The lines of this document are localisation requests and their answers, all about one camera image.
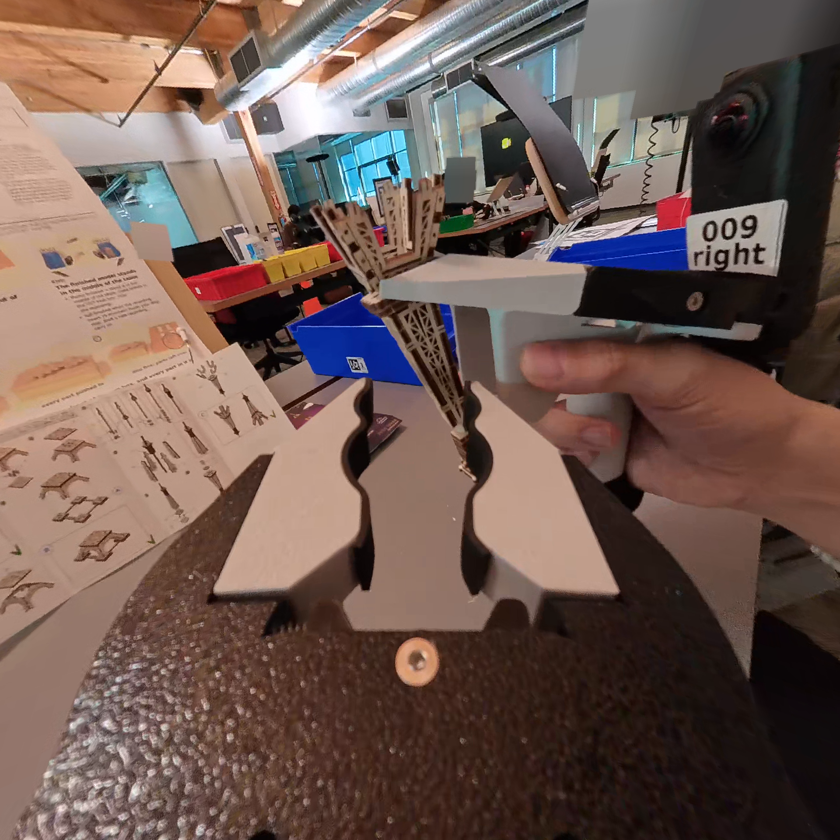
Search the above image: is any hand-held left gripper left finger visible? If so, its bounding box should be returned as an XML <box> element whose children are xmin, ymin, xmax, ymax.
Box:
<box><xmin>213</xmin><ymin>378</ymin><xmax>376</xmax><ymax>624</ymax></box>

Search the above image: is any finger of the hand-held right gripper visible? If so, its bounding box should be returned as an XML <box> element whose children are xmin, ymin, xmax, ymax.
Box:
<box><xmin>379</xmin><ymin>255</ymin><xmax>635</xmax><ymax>425</ymax></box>

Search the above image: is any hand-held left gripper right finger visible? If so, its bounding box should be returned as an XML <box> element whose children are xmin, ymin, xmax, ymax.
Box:
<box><xmin>461</xmin><ymin>381</ymin><xmax>623</xmax><ymax>626</ymax></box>

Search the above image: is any wooden tower model section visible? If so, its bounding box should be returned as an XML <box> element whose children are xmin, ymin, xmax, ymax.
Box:
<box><xmin>310</xmin><ymin>174</ymin><xmax>483</xmax><ymax>483</ymax></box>

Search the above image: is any grey desk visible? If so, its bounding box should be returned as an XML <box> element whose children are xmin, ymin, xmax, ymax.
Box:
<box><xmin>0</xmin><ymin>357</ymin><xmax>765</xmax><ymax>677</ymax></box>

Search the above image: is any person's right hand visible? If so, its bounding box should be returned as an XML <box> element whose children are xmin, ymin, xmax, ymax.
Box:
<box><xmin>520</xmin><ymin>340</ymin><xmax>840</xmax><ymax>555</ymax></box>

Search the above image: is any blue plastic storage bin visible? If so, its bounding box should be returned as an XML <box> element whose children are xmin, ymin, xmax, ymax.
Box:
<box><xmin>548</xmin><ymin>226</ymin><xmax>691</xmax><ymax>271</ymax></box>
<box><xmin>289</xmin><ymin>292</ymin><xmax>460</xmax><ymax>387</ymax></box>

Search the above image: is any purple model kit box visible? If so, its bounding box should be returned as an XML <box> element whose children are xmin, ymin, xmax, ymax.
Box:
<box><xmin>284</xmin><ymin>402</ymin><xmax>406</xmax><ymax>455</ymax></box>

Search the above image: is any black computer monitor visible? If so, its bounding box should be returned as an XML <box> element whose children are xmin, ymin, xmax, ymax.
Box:
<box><xmin>480</xmin><ymin>118</ymin><xmax>534</xmax><ymax>189</ymax></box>

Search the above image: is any tan board with black sheet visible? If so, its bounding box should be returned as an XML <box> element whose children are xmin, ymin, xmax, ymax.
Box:
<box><xmin>472</xmin><ymin>60</ymin><xmax>601</xmax><ymax>225</ymax></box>

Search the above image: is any white folded assembly instruction sheet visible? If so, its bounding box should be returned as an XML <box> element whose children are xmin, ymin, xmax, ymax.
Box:
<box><xmin>0</xmin><ymin>341</ymin><xmax>296</xmax><ymax>647</ymax></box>

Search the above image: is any black office chair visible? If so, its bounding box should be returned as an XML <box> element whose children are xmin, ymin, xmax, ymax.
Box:
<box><xmin>230</xmin><ymin>289</ymin><xmax>304</xmax><ymax>383</ymax></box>

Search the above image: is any wooden table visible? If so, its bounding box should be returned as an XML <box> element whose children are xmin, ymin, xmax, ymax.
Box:
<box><xmin>197</xmin><ymin>259</ymin><xmax>349</xmax><ymax>315</ymax></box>

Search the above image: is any colour printed instruction poster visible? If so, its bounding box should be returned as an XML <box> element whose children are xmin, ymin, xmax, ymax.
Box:
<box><xmin>0</xmin><ymin>82</ymin><xmax>221</xmax><ymax>427</ymax></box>

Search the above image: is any silver ventilation duct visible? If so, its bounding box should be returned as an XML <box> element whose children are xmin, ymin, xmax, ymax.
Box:
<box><xmin>315</xmin><ymin>0</ymin><xmax>586</xmax><ymax>118</ymax></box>
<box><xmin>215</xmin><ymin>0</ymin><xmax>421</xmax><ymax>111</ymax></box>

